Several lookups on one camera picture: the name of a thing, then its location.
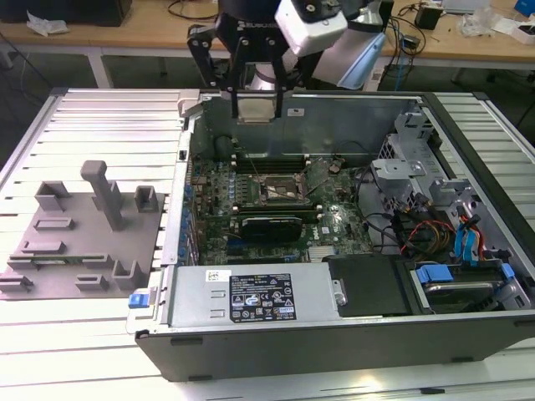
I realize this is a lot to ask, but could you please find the green motherboard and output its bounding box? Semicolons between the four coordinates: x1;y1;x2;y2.
186;152;375;267

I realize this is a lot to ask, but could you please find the grey parts rack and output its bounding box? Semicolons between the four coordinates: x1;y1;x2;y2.
0;160;169;302

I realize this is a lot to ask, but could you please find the blue network cable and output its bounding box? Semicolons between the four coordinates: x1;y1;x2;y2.
394;49;410;91

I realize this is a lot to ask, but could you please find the open white box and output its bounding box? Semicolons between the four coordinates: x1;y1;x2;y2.
492;15;535;45

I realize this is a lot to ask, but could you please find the hard disk in blue carrier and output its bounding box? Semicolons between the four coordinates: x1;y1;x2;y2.
411;261;526;315

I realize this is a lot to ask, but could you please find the crumpled white plastic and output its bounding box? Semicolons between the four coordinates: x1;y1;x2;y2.
25;10;70;38

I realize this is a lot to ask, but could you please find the black graphics card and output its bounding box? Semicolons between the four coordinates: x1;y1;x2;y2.
240;215;304;244

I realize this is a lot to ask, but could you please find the black computer box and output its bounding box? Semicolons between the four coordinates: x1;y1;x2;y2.
0;0;134;27

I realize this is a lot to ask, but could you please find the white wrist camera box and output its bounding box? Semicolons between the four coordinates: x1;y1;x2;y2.
274;0;349;57

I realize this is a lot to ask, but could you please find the black grey PC case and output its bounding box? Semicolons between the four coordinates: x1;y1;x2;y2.
125;89;535;383

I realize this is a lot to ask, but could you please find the silver CPU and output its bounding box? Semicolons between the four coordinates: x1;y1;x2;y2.
237;96;278;125

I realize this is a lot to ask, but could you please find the clear plastic bag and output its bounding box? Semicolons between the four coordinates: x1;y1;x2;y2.
457;7;501;38

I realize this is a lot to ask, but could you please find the black RAM slot bank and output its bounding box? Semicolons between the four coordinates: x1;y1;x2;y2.
232;202;325;223
230;150;313;175

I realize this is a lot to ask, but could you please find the grey power supply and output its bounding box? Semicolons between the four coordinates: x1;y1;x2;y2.
166;262;339;329

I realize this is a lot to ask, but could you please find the red yellow wire bundle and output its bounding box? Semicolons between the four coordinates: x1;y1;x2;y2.
399;216;457;256

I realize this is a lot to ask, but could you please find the silver chipset heatsink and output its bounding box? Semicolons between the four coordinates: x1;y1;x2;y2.
308;245;339;263

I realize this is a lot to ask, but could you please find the wooden desk white frame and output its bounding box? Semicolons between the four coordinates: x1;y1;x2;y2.
0;0;535;91

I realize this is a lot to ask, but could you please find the grey metal disk bay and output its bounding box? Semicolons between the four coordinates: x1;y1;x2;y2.
369;109;488;235

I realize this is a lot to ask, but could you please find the flat silver box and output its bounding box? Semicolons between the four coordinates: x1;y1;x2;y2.
441;0;492;13

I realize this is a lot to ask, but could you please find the black drive bay cover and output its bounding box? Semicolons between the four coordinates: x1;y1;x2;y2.
324;253;419;319

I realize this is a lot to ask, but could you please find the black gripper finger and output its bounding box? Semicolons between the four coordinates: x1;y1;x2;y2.
267;37;321;120
186;23;247;121

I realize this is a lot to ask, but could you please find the blue flat wire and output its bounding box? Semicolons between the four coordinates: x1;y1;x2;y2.
453;213;488;268

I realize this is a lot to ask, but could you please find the black power adapter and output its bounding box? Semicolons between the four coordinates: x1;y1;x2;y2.
414;4;443;31

